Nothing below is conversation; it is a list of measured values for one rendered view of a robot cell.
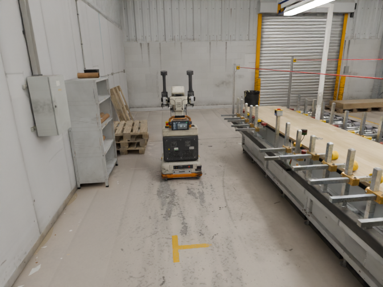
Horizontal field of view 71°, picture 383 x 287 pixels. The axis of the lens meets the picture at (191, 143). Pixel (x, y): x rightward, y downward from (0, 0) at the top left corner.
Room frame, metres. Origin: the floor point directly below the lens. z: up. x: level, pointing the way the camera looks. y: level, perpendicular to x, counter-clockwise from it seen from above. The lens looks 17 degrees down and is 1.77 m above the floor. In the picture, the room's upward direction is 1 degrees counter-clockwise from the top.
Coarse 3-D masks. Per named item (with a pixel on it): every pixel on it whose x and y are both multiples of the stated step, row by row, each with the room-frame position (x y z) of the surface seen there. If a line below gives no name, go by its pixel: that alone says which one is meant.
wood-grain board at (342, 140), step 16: (272, 112) 4.52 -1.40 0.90; (288, 112) 4.49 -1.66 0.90; (272, 128) 3.52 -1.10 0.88; (304, 128) 3.38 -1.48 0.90; (320, 128) 3.37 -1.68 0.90; (336, 128) 3.35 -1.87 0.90; (304, 144) 2.71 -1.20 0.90; (320, 144) 2.69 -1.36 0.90; (336, 144) 2.68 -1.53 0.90; (352, 144) 2.67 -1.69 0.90; (368, 144) 2.66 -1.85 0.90; (336, 160) 2.22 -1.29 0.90; (368, 160) 2.21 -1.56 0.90
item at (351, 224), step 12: (252, 132) 3.98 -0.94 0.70; (264, 144) 3.36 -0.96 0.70; (300, 180) 2.32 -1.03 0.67; (312, 192) 2.10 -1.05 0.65; (324, 192) 2.00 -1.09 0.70; (324, 204) 1.92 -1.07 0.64; (336, 204) 1.81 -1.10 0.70; (336, 216) 1.76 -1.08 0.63; (348, 216) 1.65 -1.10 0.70; (360, 228) 1.52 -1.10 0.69; (372, 228) 1.50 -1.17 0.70; (372, 240) 1.41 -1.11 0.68
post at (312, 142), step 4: (312, 136) 2.25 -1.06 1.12; (312, 140) 2.25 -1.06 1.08; (312, 144) 2.25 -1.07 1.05; (312, 148) 2.25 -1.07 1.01; (312, 152) 2.25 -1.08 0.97; (308, 160) 2.27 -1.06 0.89; (312, 160) 2.25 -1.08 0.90; (308, 164) 2.26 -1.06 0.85; (312, 164) 2.25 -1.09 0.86; (308, 172) 2.25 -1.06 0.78; (308, 176) 2.25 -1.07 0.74
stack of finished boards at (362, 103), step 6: (330, 102) 9.51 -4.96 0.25; (336, 102) 9.17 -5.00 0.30; (342, 102) 9.04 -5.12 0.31; (348, 102) 9.01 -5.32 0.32; (354, 102) 8.99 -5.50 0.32; (360, 102) 8.96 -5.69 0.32; (366, 102) 8.93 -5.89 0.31; (372, 102) 8.96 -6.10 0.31; (378, 102) 8.99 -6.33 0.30; (342, 108) 8.87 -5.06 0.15; (348, 108) 8.84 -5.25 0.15
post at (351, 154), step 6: (348, 150) 1.78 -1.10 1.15; (354, 150) 1.75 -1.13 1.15; (348, 156) 1.77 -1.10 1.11; (354, 156) 1.75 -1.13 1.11; (348, 162) 1.76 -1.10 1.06; (348, 168) 1.75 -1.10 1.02; (348, 174) 1.75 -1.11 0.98; (342, 186) 1.78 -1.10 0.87; (348, 186) 1.75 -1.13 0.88; (342, 192) 1.77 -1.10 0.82; (348, 192) 1.75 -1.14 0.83; (342, 204) 1.75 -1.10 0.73
